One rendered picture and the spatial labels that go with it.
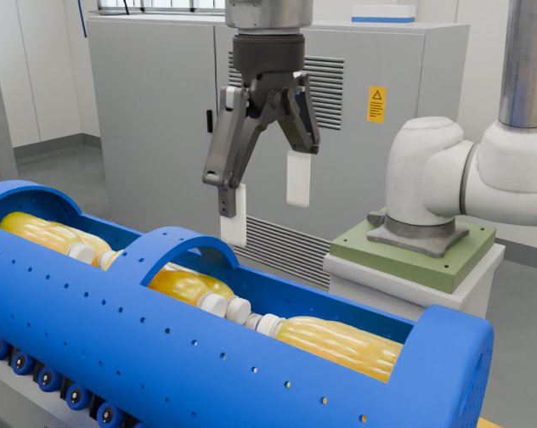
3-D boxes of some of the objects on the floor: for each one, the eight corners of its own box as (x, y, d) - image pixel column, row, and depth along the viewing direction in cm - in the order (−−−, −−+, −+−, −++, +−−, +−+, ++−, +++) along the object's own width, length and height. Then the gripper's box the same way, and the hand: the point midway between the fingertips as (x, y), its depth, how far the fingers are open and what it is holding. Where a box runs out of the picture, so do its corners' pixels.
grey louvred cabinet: (166, 211, 407) (150, 14, 351) (431, 302, 285) (471, 23, 229) (109, 233, 368) (81, 16, 312) (387, 351, 246) (422, 29, 190)
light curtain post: (59, 426, 203) (-41, -63, 137) (69, 432, 200) (-29, -64, 134) (45, 436, 198) (-65, -65, 133) (55, 443, 195) (-53, -66, 129)
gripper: (298, 25, 65) (295, 187, 73) (154, 36, 45) (172, 255, 54) (353, 26, 61) (343, 198, 69) (222, 40, 41) (228, 274, 50)
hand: (268, 214), depth 61 cm, fingers open, 13 cm apart
